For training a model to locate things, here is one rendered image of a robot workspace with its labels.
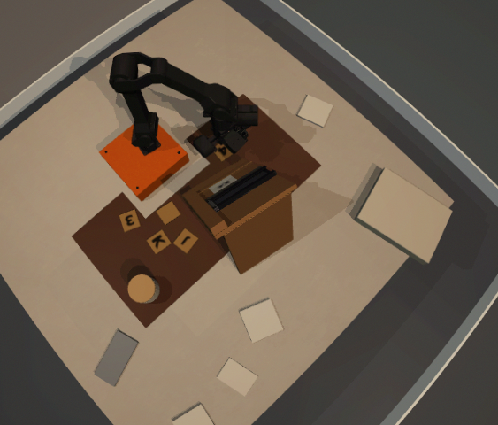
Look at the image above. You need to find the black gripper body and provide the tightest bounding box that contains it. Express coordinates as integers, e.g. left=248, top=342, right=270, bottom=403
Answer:
left=193, top=120, right=250, bottom=158

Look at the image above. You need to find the grey cylindrical canister with brown lid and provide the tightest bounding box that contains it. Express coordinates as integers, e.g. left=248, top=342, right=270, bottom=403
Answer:
left=128, top=274, right=160, bottom=304

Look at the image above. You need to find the white paper ticket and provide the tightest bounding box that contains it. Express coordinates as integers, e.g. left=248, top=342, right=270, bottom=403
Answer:
left=208, top=175, right=237, bottom=194

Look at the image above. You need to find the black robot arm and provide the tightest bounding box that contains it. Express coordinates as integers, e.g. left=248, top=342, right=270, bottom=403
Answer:
left=109, top=52, right=258, bottom=156

